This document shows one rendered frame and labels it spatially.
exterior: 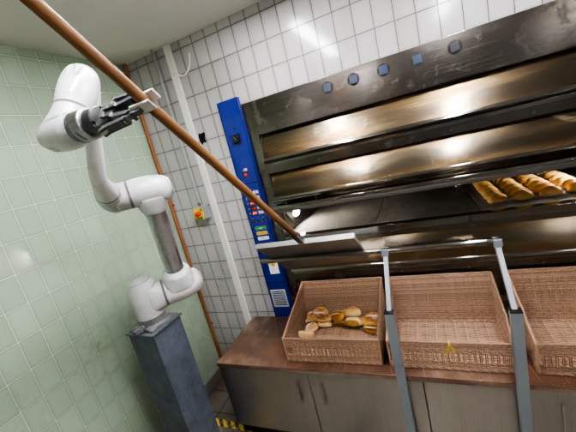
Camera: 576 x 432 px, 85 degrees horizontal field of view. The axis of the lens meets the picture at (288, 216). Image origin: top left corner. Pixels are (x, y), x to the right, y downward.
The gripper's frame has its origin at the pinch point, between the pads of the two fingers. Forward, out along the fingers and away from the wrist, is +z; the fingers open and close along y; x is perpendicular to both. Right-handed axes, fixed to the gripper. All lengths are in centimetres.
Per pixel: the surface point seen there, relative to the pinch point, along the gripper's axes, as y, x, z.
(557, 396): 64, -146, 100
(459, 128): -56, -112, 83
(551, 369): 54, -144, 100
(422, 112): -65, -104, 67
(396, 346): 49, -124, 41
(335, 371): 61, -142, 6
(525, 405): 68, -142, 88
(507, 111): -58, -110, 104
